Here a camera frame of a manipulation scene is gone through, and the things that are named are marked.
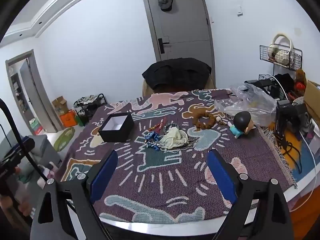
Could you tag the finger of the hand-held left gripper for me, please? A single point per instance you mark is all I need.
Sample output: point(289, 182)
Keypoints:
point(26, 143)

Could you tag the grey cap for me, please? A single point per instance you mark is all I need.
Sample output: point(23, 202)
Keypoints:
point(165, 2)

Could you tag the white light switch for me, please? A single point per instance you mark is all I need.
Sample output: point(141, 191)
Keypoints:
point(240, 10)

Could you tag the small cardboard box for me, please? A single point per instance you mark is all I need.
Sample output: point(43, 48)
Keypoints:
point(60, 105)

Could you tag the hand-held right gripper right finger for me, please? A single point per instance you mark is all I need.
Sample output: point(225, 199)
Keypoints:
point(221, 177)

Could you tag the open grey door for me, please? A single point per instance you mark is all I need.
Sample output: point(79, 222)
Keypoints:
point(32, 87)

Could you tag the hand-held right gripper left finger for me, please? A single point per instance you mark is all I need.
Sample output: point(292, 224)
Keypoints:
point(103, 177)

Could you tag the tan chair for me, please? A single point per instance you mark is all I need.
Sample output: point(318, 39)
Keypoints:
point(146, 90)

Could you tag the black jewelry box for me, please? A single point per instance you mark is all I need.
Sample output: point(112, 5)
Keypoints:
point(120, 135)

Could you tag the green floor mat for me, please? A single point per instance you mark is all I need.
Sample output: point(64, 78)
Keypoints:
point(63, 138)

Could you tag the brown plush toy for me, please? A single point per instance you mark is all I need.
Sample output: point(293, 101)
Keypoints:
point(300, 76)

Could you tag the white cloth pouch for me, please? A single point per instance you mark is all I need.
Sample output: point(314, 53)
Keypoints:
point(172, 137)

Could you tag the black-haired doll figurine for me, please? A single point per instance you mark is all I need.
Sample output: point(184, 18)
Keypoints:
point(243, 120)

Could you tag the white handbag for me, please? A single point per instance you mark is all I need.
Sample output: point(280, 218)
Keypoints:
point(282, 55)

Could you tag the black jacket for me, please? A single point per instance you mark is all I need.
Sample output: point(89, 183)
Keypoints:
point(175, 72)

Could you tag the grey upholstered stool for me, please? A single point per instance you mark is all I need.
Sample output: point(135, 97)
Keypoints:
point(42, 147)

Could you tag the black bag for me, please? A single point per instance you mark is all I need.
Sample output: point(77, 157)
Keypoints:
point(283, 81)

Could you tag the clear plastic bag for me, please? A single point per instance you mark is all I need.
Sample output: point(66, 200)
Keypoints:
point(260, 100)

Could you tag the large cardboard box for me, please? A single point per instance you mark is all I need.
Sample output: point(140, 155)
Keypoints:
point(311, 95)

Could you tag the person's left hand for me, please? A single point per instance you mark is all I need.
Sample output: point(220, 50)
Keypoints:
point(25, 207)

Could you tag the purple printed blanket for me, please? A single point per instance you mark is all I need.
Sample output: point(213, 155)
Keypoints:
point(150, 180)

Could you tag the black shoe rack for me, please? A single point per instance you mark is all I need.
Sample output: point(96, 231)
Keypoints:
point(90, 105)

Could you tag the orange box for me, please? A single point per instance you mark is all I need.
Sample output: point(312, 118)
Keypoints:
point(67, 118)

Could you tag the black flat device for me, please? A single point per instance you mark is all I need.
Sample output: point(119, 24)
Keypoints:
point(260, 83)

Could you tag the black stand device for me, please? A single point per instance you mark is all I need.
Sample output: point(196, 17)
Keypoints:
point(287, 115)

